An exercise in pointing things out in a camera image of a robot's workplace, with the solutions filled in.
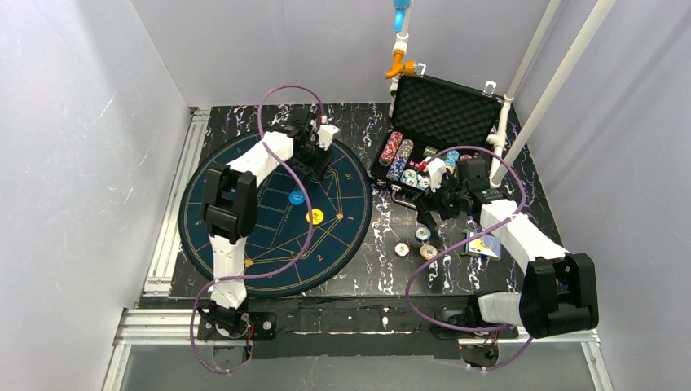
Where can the round dark blue poker mat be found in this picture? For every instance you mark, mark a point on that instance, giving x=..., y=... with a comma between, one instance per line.
x=344, y=196

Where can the aluminium rail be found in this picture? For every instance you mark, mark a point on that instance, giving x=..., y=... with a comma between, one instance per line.
x=342, y=349
x=158, y=281

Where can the yellow big blind button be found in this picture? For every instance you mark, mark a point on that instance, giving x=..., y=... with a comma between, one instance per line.
x=315, y=216

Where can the green chip row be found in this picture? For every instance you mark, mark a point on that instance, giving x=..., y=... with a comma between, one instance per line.
x=429, y=152

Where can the red white chip row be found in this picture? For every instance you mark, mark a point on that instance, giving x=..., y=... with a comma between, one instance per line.
x=390, y=148

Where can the aluminium rail left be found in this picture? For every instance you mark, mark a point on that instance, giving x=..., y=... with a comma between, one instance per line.
x=158, y=281

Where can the light blue chip row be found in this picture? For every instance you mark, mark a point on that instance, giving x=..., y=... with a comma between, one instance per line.
x=450, y=159

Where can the aluminium rail front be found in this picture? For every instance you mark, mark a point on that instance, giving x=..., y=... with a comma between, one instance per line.
x=342, y=349

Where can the white pvc pipe frame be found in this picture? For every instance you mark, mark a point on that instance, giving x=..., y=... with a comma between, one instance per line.
x=568, y=91

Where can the light blue poker chip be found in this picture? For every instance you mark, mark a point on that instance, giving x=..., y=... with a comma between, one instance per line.
x=423, y=233

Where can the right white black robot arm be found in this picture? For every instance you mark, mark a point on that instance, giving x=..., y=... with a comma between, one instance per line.
x=558, y=294

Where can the playing card deck box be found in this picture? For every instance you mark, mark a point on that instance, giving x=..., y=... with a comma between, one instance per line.
x=486, y=246

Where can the orange poker chip stack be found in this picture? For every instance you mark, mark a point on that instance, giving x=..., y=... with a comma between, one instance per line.
x=428, y=251

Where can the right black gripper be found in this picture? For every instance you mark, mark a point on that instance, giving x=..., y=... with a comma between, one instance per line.
x=442, y=200

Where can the loose light blue chips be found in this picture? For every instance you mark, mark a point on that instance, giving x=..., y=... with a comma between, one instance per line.
x=411, y=178

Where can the blue small blind button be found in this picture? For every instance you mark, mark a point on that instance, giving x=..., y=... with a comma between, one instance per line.
x=296, y=197

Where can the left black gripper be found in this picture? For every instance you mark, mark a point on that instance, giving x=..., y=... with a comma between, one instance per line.
x=311, y=160

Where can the orange pipe clamp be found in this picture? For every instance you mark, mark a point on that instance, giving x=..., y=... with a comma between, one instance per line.
x=400, y=67

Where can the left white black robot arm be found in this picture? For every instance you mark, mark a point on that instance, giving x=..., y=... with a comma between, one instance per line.
x=229, y=208

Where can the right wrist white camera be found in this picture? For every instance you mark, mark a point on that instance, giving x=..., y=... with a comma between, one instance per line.
x=436, y=169

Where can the black poker chip case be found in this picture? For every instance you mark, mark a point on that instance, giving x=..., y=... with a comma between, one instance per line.
x=440, y=114

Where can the red white poker chip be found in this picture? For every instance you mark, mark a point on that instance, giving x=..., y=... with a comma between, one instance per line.
x=401, y=249

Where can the chrome case handle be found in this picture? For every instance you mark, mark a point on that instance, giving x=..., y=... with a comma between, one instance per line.
x=403, y=196

